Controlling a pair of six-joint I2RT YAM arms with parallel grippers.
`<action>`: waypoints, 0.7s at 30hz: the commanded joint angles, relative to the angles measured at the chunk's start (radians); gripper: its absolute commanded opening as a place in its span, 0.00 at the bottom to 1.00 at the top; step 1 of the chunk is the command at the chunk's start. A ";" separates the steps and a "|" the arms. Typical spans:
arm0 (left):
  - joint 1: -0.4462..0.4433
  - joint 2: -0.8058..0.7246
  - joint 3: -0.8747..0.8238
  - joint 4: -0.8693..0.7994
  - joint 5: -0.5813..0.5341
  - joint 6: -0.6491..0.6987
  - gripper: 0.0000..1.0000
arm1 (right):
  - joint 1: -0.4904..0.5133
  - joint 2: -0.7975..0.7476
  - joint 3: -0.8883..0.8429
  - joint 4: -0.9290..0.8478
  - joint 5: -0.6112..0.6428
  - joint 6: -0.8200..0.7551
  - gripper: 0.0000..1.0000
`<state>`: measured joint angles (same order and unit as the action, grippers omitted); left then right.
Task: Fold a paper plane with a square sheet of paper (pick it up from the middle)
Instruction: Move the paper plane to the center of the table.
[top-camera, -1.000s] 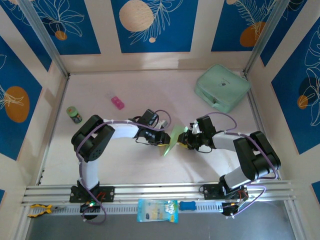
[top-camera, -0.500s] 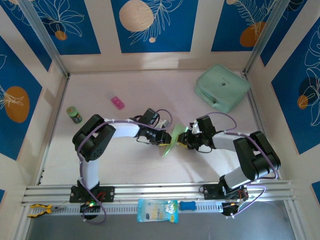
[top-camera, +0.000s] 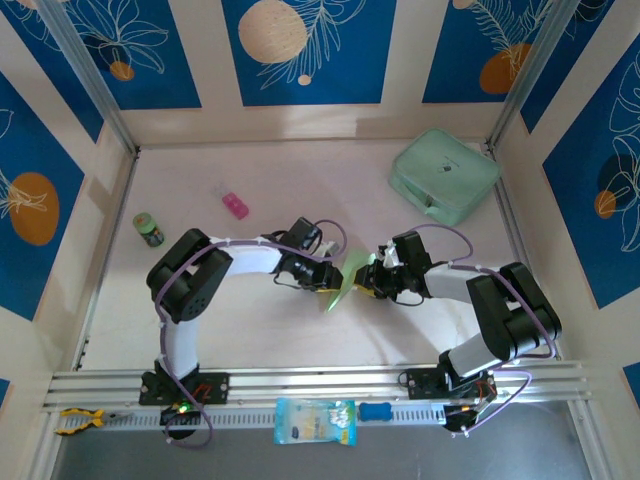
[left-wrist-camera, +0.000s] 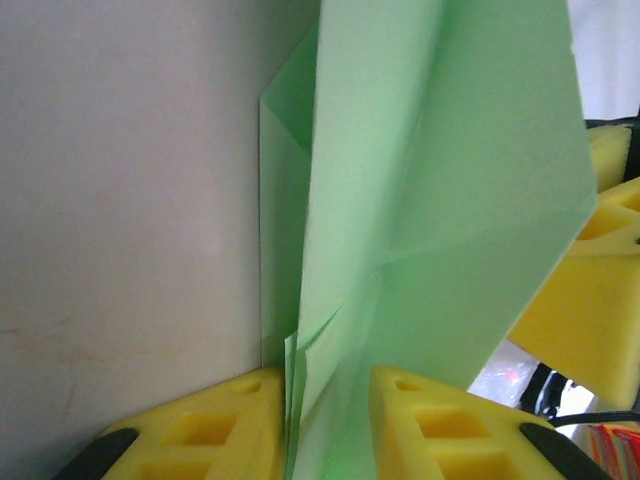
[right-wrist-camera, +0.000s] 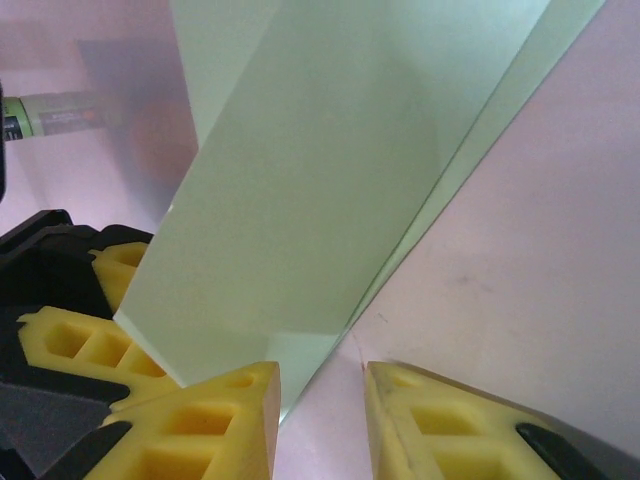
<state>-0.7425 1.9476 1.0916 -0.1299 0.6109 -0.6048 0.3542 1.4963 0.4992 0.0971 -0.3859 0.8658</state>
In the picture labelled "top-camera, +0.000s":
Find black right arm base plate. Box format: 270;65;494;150
399;367;499;401

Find small green-capped bottle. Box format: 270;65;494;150
132;212;166;248

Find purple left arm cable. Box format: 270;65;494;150
154;218;349;449

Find aluminium table side rail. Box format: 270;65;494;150
492;142;564;360
72;147;142;372

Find aluminium frame post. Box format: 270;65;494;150
487;0;584;149
37;0;141;154

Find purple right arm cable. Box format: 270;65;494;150
412;223;559;435

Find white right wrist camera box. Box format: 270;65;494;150
377;241;402;270

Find slotted grey cable duct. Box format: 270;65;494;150
53;402;447;435

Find yellow-handled pliers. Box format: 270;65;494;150
54;407;134;436

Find mint green zip pouch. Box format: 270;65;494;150
388;128;502;229

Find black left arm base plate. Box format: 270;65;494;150
138;370;231;406

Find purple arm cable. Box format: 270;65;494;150
412;223;559;435
154;218;349;449

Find blue wet wipes packet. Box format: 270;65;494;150
273;397;359;447

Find green paper sheet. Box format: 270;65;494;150
323;248;375;314

